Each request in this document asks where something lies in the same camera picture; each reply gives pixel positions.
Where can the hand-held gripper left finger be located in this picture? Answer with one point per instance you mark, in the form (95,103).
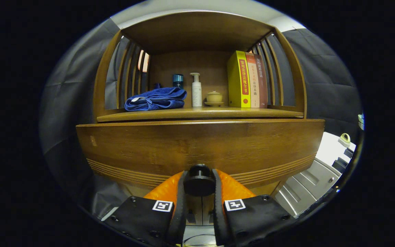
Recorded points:
(182,212)

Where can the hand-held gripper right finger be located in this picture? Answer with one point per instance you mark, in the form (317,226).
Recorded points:
(218,212)

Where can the wooden drawer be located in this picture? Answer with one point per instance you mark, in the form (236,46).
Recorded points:
(183,144)

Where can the wooden cabinet door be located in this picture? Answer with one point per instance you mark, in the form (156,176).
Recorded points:
(208,206)
(192,206)

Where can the wooden countertop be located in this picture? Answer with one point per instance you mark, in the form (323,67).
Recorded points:
(201,112)

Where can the wooden cabinet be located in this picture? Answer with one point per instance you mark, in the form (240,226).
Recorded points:
(197,31)

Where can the white side table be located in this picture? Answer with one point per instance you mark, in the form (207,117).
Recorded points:
(307,185)

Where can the beige lidded teacup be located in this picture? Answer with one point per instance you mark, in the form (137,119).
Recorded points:
(214,97)

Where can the blue towel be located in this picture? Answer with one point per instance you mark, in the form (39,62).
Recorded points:
(156,99)

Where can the white pump bottle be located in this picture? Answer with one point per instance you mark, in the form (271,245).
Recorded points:
(196,94)

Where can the small white blue-capped bottle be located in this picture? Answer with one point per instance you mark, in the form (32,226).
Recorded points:
(157,85)

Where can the black rectangular block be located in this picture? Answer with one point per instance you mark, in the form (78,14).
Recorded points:
(338,166)

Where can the teal bottle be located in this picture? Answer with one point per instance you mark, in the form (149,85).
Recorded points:
(178,81)

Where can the yellow book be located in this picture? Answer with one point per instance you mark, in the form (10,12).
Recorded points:
(235,79)

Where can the orange book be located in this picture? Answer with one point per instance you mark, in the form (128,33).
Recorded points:
(253,82)

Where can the brown book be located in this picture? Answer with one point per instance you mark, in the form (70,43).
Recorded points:
(262,82)

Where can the small flat black object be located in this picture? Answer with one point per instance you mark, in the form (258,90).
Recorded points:
(349,153)

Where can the pale green tape dispenser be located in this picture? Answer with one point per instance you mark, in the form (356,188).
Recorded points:
(343,141)

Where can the pale green bowl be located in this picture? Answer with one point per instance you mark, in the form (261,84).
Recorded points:
(361,120)

